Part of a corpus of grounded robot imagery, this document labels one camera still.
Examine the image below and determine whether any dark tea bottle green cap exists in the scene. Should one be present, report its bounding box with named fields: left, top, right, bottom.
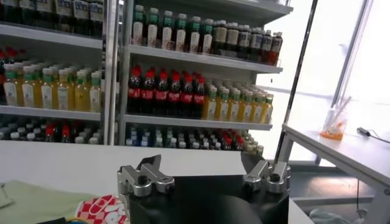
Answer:
left=200, top=18, right=214, bottom=55
left=188, top=15, right=202, bottom=54
left=174, top=12, right=188, bottom=52
left=160, top=10, right=174, bottom=50
left=146, top=7, right=160, bottom=48
left=132, top=4, right=146, bottom=46

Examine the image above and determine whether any black storage crate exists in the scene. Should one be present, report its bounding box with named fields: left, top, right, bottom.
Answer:
left=289, top=194, right=375, bottom=224

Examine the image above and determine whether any wide grey window mullion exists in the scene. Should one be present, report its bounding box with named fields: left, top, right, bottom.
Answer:
left=313, top=0, right=375, bottom=167

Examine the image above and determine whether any grey-framed white side table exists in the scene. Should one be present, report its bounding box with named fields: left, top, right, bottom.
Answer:
left=274, top=123, right=390, bottom=224

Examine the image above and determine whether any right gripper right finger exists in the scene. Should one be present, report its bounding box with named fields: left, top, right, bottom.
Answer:
left=240, top=152, right=292, bottom=195

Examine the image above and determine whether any multicoloured wrist wire bundle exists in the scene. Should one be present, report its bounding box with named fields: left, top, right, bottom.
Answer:
left=36, top=215, right=89, bottom=224

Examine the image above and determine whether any grey crumpled cloth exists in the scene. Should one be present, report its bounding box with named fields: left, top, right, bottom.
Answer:
left=308, top=208, right=353, bottom=224

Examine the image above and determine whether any grey metal shelf unit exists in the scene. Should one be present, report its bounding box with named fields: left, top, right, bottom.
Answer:
left=0, top=0, right=119, bottom=145
left=103, top=0, right=294, bottom=150

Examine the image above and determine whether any dark drink bottle beige label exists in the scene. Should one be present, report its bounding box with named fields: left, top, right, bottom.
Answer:
left=225, top=23, right=240, bottom=58
left=212, top=20, right=228, bottom=57

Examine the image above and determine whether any green t-shirt red print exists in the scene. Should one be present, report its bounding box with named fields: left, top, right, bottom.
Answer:
left=0, top=179, right=129, bottom=224

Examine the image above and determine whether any reddish drink bottle white label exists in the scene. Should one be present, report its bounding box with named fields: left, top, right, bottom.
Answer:
left=269, top=32, right=284, bottom=66

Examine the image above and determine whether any thin black window post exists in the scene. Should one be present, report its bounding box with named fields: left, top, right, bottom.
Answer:
left=273, top=0, right=319, bottom=164

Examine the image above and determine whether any cola bottle red cap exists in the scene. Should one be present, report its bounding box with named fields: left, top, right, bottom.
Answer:
left=140, top=69, right=155, bottom=116
left=127, top=66, right=141, bottom=115
left=167, top=72, right=182, bottom=117
left=154, top=70, right=169, bottom=116
left=180, top=74, right=194, bottom=118
left=192, top=77, right=207, bottom=119

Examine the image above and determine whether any black adapter cable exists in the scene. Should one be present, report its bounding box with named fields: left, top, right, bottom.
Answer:
left=356, top=127, right=390, bottom=144

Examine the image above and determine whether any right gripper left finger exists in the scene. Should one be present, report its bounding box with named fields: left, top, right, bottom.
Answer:
left=117, top=154, right=176, bottom=197

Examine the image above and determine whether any yellow juice bottle green label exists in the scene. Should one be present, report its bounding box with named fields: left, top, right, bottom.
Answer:
left=74, top=71, right=90, bottom=112
left=215, top=88, right=230, bottom=121
left=40, top=68, right=55, bottom=110
left=89, top=72, right=103, bottom=113
left=21, top=66, right=38, bottom=108
left=203, top=86, right=218, bottom=121
left=239, top=91, right=254, bottom=122
left=261, top=94, right=274, bottom=124
left=2, top=64, right=20, bottom=107
left=57, top=69, right=73, bottom=111
left=228, top=89, right=241, bottom=122
left=251, top=93, right=264, bottom=124

